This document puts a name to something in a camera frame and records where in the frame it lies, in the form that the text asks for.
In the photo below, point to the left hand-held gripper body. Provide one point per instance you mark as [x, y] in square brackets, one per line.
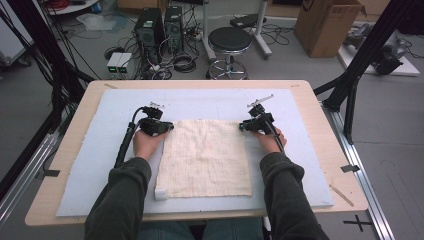
[153, 126]

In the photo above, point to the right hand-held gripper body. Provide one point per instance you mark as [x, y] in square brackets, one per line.
[261, 121]

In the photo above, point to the cream checked cloth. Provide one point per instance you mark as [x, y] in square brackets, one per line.
[203, 160]

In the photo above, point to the person's left hand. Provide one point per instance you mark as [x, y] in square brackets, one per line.
[146, 145]

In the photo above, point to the person's right hand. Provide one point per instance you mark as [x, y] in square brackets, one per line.
[271, 143]

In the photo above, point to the white foam mat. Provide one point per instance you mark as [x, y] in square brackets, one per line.
[206, 103]

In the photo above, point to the white power supply box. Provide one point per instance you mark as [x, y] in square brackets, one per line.
[113, 63]
[125, 63]

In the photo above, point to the black round stool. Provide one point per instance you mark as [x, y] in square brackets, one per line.
[230, 39]

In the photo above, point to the slim black computer tower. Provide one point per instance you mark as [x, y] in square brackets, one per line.
[174, 28]

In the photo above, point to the large black computer tower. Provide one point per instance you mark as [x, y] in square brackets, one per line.
[148, 30]

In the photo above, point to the black tape piece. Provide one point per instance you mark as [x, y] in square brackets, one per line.
[51, 173]
[350, 168]

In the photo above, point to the flat black case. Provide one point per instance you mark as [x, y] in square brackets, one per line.
[246, 20]

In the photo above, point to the person's right leg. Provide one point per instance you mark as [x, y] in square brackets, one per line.
[233, 230]

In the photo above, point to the person's leg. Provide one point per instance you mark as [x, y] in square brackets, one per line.
[233, 230]
[166, 231]

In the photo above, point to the person's left leg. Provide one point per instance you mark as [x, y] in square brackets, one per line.
[166, 231]

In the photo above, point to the thin wooden stick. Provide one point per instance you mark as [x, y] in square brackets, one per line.
[341, 195]

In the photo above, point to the brown cardboard box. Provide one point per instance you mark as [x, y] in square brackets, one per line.
[325, 28]

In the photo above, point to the clear plastic bag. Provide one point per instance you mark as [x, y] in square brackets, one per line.
[96, 21]

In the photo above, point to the black tape cross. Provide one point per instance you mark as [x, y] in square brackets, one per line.
[357, 222]

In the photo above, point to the white board with grey device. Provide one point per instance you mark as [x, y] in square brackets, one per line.
[386, 56]

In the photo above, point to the white round table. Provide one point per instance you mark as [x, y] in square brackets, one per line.
[71, 8]

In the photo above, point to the black metal frame post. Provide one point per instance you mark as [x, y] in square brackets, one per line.
[360, 63]
[46, 56]

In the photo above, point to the aluminium rail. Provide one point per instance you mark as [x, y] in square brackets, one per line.
[363, 180]
[23, 176]

